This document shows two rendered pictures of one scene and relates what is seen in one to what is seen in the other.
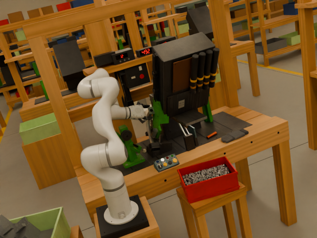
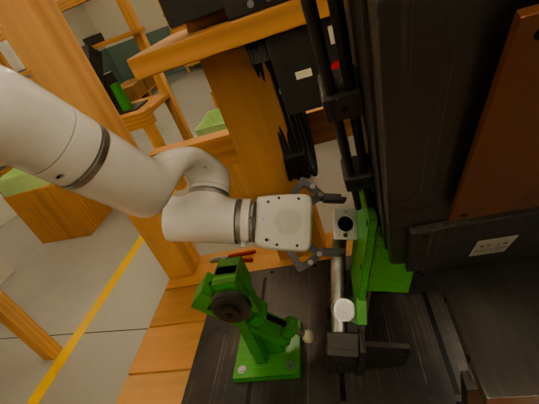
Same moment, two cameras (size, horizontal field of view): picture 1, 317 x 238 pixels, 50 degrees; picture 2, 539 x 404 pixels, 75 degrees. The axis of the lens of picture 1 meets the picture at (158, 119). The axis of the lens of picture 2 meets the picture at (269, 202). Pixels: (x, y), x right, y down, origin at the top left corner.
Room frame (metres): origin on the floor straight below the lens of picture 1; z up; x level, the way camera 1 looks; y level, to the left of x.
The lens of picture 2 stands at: (1.77, -0.14, 1.59)
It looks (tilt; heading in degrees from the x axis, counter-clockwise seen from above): 31 degrees down; 34
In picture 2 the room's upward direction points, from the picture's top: 21 degrees counter-clockwise
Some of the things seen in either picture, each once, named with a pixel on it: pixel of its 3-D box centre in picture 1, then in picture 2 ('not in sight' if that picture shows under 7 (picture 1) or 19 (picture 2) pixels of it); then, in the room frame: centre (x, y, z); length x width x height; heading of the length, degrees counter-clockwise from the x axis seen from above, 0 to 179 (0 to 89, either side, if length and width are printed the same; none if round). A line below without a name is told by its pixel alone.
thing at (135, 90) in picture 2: not in sight; (133, 91); (8.51, 7.02, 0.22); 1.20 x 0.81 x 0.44; 16
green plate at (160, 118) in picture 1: (160, 113); (380, 245); (2.21, -0.02, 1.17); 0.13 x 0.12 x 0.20; 107
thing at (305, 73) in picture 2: (135, 74); (320, 58); (2.46, 0.09, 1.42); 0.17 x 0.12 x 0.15; 107
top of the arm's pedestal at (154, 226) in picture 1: (124, 222); not in sight; (1.56, 0.32, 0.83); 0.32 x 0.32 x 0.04; 10
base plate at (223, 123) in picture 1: (174, 142); (429, 314); (2.29, -0.08, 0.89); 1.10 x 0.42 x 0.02; 107
